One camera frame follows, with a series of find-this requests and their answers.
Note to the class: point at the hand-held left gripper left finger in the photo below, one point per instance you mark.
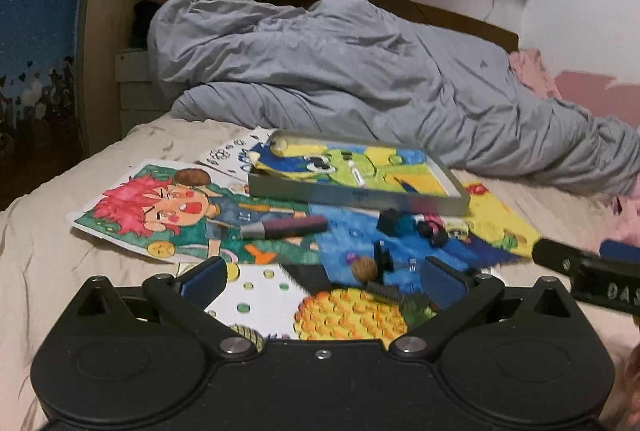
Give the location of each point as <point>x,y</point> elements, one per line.
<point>205,283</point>

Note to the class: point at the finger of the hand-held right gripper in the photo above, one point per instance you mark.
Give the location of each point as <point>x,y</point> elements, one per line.
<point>622,250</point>
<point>552,257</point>

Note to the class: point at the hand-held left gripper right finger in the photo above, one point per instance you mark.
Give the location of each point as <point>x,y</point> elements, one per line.
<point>440,283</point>

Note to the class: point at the black lipstick tube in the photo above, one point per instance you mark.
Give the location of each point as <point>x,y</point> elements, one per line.
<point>434,234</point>

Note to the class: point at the brown walnut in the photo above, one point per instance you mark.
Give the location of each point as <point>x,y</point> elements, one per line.
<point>362,268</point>

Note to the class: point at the black cube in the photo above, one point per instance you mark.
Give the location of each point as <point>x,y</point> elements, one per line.
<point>390,222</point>

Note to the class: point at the silver metal tray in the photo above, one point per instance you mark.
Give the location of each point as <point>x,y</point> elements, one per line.
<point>350,203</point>

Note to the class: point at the pink blanket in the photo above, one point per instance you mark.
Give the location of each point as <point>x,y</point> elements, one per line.
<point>622,216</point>

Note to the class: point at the small white red tube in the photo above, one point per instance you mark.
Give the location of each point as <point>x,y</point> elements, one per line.
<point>418,216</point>

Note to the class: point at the red-haired character drawing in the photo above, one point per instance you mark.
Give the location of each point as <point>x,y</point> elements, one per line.
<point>150,211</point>

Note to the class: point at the pineapple drawing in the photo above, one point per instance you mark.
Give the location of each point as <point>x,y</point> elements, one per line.
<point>345,316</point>

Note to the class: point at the purple tube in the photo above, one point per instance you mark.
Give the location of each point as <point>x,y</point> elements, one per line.
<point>290,227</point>

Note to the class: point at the blue sea drawing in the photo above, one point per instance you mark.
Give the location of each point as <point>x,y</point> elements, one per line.
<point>345,236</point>

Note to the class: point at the white pink marker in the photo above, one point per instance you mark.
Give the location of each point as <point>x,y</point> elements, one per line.
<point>358,176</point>

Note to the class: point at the crumpled masking tape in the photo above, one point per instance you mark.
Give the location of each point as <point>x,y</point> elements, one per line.
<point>278,142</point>

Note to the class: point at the green frog drawing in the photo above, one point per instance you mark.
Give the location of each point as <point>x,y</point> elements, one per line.
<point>310,161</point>

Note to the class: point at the pale pink cloth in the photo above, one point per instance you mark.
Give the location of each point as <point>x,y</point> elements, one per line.
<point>532,71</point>

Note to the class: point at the dark wooden headboard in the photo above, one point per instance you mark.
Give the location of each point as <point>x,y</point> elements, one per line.
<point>480,23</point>

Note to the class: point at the grey duvet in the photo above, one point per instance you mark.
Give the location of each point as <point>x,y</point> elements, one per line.
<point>325,61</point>

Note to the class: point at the blue night-sky wall poster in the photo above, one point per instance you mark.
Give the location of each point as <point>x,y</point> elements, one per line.
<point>35,36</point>

